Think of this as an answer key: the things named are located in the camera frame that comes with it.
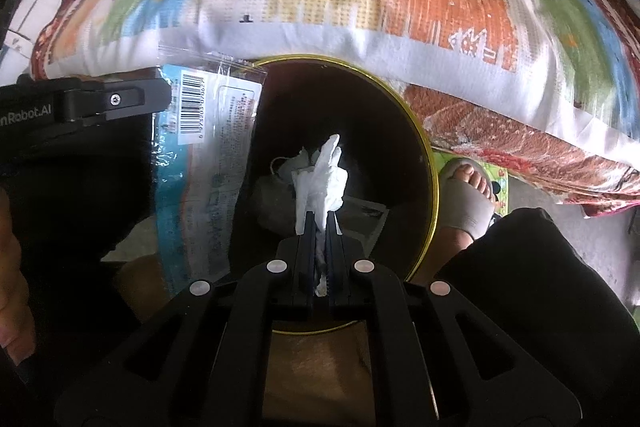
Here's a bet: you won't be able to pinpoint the clear plastic package blue print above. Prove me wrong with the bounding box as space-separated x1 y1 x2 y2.
150 42 272 304

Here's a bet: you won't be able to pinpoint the person's left hand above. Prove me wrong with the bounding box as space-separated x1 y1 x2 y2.
0 187 39 365

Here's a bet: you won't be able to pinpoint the person's black shorts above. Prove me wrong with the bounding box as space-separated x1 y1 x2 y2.
0 117 640 427

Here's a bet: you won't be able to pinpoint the grey crumpled plastic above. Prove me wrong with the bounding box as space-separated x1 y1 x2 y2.
249 177 302 235

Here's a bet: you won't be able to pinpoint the black bin with gold rim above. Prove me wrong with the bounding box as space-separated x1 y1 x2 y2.
227 54 441 338

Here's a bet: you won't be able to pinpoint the red floral blanket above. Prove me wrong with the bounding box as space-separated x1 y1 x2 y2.
30 0 640 208

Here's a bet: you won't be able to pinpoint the person's right foot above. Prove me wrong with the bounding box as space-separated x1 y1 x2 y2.
415 157 502 285

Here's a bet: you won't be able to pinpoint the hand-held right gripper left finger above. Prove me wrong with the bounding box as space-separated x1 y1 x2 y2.
52 209 317 427

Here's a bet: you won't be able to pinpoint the white tissue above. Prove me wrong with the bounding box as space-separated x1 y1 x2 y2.
290 133 350 299

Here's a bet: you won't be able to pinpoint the green patterned floor mat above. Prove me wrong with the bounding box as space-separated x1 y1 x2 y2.
432 146 512 208

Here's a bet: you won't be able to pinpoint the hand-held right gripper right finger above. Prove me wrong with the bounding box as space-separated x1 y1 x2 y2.
325 211 584 427

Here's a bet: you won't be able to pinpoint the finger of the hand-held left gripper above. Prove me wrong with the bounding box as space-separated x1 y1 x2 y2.
55 78 172 126

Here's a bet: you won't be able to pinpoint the grey slipper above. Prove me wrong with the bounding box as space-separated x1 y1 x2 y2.
442 177 499 244

